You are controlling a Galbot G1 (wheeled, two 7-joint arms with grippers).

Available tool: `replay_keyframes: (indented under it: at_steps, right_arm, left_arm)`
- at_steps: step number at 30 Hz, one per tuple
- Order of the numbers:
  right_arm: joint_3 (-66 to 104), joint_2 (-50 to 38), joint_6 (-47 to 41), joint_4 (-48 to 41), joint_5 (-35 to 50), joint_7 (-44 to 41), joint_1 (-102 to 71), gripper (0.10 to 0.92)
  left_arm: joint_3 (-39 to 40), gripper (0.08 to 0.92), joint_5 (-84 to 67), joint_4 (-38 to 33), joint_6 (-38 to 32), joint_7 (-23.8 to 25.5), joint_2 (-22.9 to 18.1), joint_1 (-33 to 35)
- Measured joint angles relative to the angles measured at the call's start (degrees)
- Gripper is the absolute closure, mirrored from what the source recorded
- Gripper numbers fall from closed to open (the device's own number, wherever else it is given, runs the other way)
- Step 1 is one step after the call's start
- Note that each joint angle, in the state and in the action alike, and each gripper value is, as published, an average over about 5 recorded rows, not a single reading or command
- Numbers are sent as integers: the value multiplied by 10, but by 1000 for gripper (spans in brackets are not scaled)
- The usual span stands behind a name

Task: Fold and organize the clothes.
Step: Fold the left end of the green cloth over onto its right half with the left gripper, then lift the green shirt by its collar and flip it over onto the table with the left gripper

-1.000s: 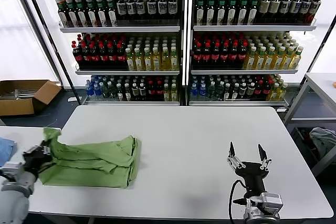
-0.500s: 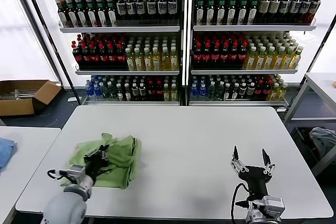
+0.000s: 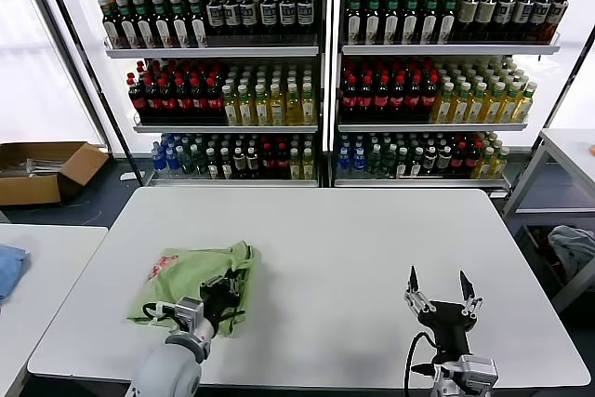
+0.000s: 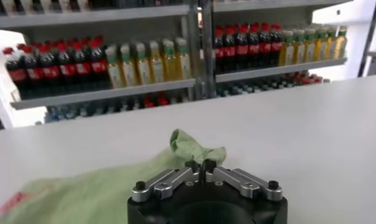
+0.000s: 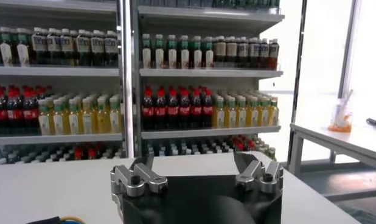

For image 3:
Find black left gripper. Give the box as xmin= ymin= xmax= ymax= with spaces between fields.
xmin=196 ymin=273 xmax=245 ymax=324

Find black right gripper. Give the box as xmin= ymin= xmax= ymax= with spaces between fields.
xmin=403 ymin=265 xmax=484 ymax=362

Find light green polo shirt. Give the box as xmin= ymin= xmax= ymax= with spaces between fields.
xmin=126 ymin=240 xmax=262 ymax=340

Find dark storage crate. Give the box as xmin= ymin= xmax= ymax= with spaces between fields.
xmin=516 ymin=224 xmax=595 ymax=298

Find red crumpled cloth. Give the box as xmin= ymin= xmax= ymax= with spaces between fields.
xmin=535 ymin=229 xmax=567 ymax=279

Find small dark green bottle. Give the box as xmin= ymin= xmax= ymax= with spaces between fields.
xmin=381 ymin=146 xmax=397 ymax=177
xmin=192 ymin=146 xmax=208 ymax=177
xmin=180 ymin=146 xmax=196 ymax=176
xmin=367 ymin=145 xmax=383 ymax=176

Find small cola bottle red label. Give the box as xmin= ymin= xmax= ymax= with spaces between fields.
xmin=276 ymin=142 xmax=291 ymax=180
xmin=466 ymin=141 xmax=482 ymax=176
xmin=261 ymin=142 xmax=277 ymax=180
xmin=452 ymin=141 xmax=468 ymax=176

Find grey crumpled cloth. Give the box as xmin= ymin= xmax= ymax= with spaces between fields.
xmin=547 ymin=224 xmax=595 ymax=278

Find white side table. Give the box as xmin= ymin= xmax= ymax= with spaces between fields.
xmin=0 ymin=224 xmax=110 ymax=397

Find cola bottle red cap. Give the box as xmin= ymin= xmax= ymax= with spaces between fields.
xmin=144 ymin=76 xmax=162 ymax=121
xmin=342 ymin=75 xmax=360 ymax=123
xmin=374 ymin=75 xmax=391 ymax=123
xmin=127 ymin=73 xmax=146 ymax=121
xmin=160 ymin=76 xmax=178 ymax=121
xmin=176 ymin=76 xmax=193 ymax=121
xmin=191 ymin=76 xmax=209 ymax=121
xmin=404 ymin=75 xmax=423 ymax=123
xmin=358 ymin=75 xmax=376 ymax=123
xmin=390 ymin=75 xmax=407 ymax=123
xmin=206 ymin=75 xmax=225 ymax=121
xmin=421 ymin=74 xmax=440 ymax=123

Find blue folded cloth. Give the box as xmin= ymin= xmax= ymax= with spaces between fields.
xmin=0 ymin=244 xmax=32 ymax=306

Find brown cardboard box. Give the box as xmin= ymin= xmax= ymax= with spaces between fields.
xmin=0 ymin=141 xmax=111 ymax=207

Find metal parts in box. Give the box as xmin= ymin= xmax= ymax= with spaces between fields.
xmin=0 ymin=158 xmax=65 ymax=179

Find grey metal shelving unit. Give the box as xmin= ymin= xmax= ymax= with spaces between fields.
xmin=332 ymin=0 xmax=562 ymax=194
xmin=72 ymin=0 xmax=332 ymax=188

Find dark bottle green cap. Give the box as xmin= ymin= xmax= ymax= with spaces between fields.
xmin=384 ymin=0 xmax=403 ymax=46
xmin=102 ymin=1 xmax=122 ymax=50
xmin=346 ymin=0 xmax=364 ymax=46
xmin=364 ymin=0 xmax=383 ymax=46
xmin=135 ymin=0 xmax=155 ymax=49
xmin=170 ymin=0 xmax=192 ymax=49
xmin=152 ymin=0 xmax=173 ymax=49
xmin=403 ymin=0 xmax=422 ymax=46
xmin=422 ymin=0 xmax=442 ymax=45
xmin=440 ymin=0 xmax=460 ymax=45
xmin=117 ymin=0 xmax=139 ymax=50
xmin=189 ymin=0 xmax=210 ymax=48

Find dark bottle blue label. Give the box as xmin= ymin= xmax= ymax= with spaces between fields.
xmin=205 ymin=0 xmax=224 ymax=37
xmin=512 ymin=0 xmax=536 ymax=43
xmin=297 ymin=0 xmax=315 ymax=37
xmin=279 ymin=0 xmax=298 ymax=37
xmin=240 ymin=0 xmax=259 ymax=37
xmin=530 ymin=0 xmax=554 ymax=43
xmin=494 ymin=0 xmax=516 ymax=43
xmin=223 ymin=0 xmax=242 ymax=37
xmin=259 ymin=0 xmax=279 ymax=37

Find dark bottle beige label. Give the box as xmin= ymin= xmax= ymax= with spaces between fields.
xmin=457 ymin=0 xmax=480 ymax=43
xmin=476 ymin=0 xmax=498 ymax=43

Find reddish bottle blue label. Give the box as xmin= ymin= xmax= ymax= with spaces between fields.
xmin=546 ymin=0 xmax=571 ymax=43

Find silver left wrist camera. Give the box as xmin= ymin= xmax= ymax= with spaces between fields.
xmin=172 ymin=297 xmax=206 ymax=331

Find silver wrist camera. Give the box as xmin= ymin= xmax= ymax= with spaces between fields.
xmin=172 ymin=297 xmax=206 ymax=331
xmin=457 ymin=354 xmax=499 ymax=390

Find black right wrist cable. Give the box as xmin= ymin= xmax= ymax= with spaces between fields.
xmin=403 ymin=331 xmax=443 ymax=391

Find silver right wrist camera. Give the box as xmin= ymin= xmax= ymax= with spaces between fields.
xmin=457 ymin=354 xmax=499 ymax=390

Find grey metal frame table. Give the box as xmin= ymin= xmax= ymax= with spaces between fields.
xmin=501 ymin=127 xmax=595 ymax=314

